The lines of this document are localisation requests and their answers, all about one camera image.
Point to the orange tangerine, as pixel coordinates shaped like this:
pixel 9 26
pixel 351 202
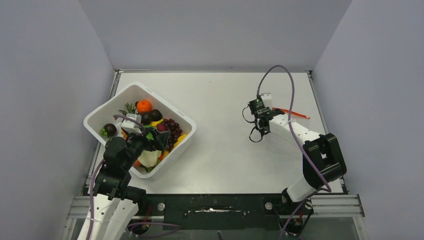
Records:
pixel 143 106

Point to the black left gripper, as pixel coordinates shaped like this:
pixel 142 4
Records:
pixel 159 143

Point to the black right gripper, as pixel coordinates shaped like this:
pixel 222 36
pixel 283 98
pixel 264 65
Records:
pixel 261 130

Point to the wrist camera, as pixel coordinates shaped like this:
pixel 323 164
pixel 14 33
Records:
pixel 130 126
pixel 267 100

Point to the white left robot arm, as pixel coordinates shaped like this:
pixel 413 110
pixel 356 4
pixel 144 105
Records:
pixel 112 201

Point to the purple grape bunch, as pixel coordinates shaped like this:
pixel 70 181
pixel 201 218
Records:
pixel 175 132

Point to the toy pineapple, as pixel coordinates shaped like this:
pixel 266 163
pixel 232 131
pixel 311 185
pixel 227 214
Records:
pixel 129 108

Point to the clear orange-zip bag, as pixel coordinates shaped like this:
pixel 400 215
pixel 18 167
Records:
pixel 299 118

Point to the yellow banana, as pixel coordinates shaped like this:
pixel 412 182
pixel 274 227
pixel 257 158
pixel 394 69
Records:
pixel 158 126

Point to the white plastic food bin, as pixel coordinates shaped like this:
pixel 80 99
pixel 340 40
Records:
pixel 130 94

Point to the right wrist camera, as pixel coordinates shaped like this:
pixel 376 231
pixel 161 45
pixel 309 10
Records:
pixel 267 100

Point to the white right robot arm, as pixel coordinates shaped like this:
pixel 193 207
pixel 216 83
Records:
pixel 322 158

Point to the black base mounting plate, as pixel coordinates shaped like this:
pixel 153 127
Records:
pixel 226 211

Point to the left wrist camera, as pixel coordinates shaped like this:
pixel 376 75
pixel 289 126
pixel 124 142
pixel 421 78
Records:
pixel 130 126

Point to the dark mangosteen with green leaves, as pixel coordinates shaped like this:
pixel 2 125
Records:
pixel 109 130

